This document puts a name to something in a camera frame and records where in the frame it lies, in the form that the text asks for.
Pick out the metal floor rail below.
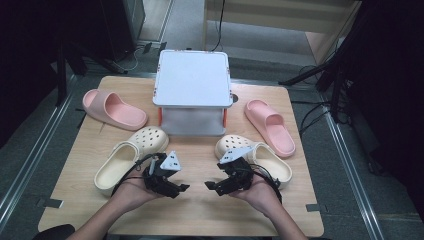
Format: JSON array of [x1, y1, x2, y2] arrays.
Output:
[[319, 94, 385, 240], [0, 75, 78, 232]]

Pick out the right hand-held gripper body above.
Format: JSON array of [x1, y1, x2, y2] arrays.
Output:
[[217, 145, 258, 197]]

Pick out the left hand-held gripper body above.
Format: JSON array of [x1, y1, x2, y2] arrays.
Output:
[[142, 150, 183, 198]]

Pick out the right hand-held gripper black cable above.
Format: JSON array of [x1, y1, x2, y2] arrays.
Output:
[[249, 162, 284, 205]]

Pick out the black tape strip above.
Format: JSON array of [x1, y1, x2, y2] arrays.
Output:
[[305, 203, 328, 214], [35, 197, 65, 210]]

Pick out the hand-held gripper black cable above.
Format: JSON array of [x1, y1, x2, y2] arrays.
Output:
[[110, 153, 159, 198], [249, 162, 284, 205]]

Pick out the pink slide slipper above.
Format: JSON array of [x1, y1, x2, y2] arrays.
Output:
[[82, 88, 149, 132], [243, 98, 297, 159]]

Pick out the person's left hand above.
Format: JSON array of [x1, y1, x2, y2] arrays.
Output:
[[108, 168, 166, 214]]

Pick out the black floor cables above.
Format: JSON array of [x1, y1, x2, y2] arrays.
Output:
[[289, 99, 335, 137]]

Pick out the black tripod stand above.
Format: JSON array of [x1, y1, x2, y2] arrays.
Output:
[[278, 0, 371, 125]]

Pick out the light wooden cabinet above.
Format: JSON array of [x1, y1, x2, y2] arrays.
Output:
[[203, 0, 363, 65]]

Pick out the cream perforated clog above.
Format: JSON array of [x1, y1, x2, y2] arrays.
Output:
[[93, 125, 170, 197], [214, 134, 294, 191]]

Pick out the black hanging cable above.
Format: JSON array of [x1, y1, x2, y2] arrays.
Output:
[[209, 0, 226, 53]]

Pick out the dark grey cabinet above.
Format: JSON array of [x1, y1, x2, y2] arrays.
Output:
[[99, 0, 147, 64]]

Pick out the left hand-held gripper black cable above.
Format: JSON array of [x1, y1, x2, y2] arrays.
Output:
[[110, 153, 159, 198]]

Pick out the white two-tier shoe rack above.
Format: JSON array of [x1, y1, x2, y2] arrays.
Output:
[[152, 49, 234, 137]]

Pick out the person's right hand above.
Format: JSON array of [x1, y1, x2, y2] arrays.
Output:
[[229, 173, 284, 218]]

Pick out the black metal stand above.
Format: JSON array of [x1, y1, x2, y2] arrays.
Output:
[[53, 33, 129, 108]]

